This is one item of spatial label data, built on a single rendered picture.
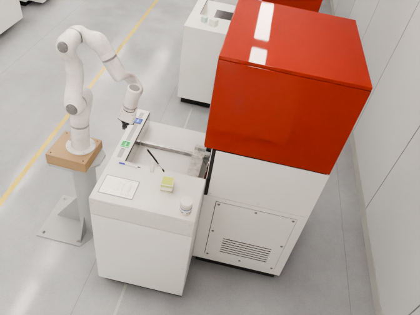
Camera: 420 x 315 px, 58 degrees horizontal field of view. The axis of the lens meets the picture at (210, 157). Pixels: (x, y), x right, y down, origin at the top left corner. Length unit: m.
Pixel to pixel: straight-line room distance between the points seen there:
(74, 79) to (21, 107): 2.33
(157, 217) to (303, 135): 0.93
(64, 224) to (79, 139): 1.02
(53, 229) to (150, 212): 1.34
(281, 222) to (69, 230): 1.72
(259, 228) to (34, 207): 1.93
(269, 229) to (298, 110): 0.99
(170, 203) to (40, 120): 2.47
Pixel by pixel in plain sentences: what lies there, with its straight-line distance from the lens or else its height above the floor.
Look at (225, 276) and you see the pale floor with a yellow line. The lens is 3.15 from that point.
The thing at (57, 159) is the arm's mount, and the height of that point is 0.88.
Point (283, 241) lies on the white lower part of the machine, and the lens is 2.79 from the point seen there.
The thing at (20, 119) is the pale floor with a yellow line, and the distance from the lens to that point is 4.49.
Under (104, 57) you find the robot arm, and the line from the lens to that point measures 2.22.
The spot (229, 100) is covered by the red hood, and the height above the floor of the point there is 1.58.
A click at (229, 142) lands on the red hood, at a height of 1.30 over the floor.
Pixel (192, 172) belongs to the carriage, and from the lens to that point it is 2.55.
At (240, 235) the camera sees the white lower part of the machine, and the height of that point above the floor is 0.48.
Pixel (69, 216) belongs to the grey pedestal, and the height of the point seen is 0.04.
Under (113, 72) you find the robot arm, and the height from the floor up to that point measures 1.52.
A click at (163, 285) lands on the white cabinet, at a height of 0.17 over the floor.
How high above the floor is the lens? 2.71
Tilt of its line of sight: 43 degrees down
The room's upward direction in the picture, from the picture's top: 10 degrees clockwise
